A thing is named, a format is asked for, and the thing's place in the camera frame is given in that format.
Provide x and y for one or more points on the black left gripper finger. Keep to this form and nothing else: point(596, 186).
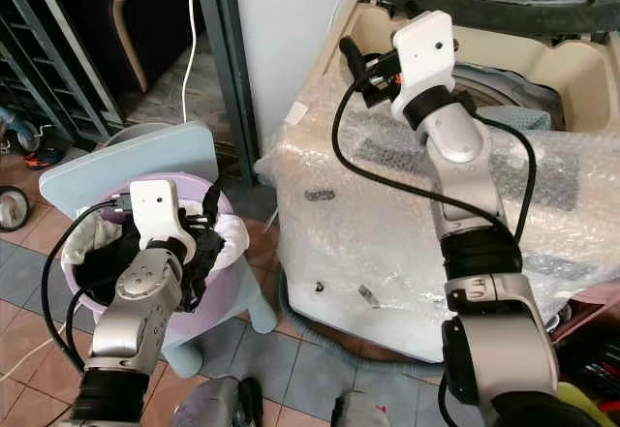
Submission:
point(211, 206)

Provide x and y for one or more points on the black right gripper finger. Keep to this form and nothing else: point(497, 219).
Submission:
point(350, 51)

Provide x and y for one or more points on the black clothes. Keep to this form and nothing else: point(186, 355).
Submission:
point(203, 267)

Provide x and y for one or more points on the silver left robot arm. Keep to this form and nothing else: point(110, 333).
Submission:
point(140, 311)

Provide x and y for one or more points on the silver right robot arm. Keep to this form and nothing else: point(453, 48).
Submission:
point(460, 146)

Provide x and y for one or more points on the bubble-wrapped cream washing machine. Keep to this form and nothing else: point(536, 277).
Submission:
point(358, 233)

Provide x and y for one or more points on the purple plastic laundry basin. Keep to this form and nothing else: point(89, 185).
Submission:
point(223, 296)

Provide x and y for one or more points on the light blue plastic stool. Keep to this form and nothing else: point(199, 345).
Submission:
point(116, 161)

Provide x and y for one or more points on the teal cloth in washer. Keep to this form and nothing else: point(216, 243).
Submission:
point(533, 122)

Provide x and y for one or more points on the grey robot left leg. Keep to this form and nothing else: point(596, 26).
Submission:
point(218, 403)

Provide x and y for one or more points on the grey robot leg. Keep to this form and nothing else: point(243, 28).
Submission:
point(218, 403)
point(363, 412)

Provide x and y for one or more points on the small red blue toy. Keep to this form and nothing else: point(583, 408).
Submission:
point(31, 158)

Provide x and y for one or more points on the black white small wheel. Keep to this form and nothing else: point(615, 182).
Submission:
point(12, 209)

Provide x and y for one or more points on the grey slatted rack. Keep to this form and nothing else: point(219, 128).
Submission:
point(48, 49)

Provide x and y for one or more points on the grey robot right leg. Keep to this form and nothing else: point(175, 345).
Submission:
point(363, 412)

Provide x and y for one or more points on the red tool box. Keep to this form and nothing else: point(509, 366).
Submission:
point(591, 345)

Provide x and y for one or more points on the yellow plastic object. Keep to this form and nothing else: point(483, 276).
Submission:
point(596, 412)

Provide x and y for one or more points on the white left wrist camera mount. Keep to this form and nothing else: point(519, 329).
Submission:
point(153, 209)

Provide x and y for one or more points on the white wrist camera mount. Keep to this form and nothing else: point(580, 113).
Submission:
point(153, 209)
point(424, 54)

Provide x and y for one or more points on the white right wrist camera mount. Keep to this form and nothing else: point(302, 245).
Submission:
point(424, 54)

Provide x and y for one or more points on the dark grey door frame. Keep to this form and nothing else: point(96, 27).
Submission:
point(223, 69)

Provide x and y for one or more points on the wooden frame chair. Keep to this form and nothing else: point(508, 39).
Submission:
point(131, 30)

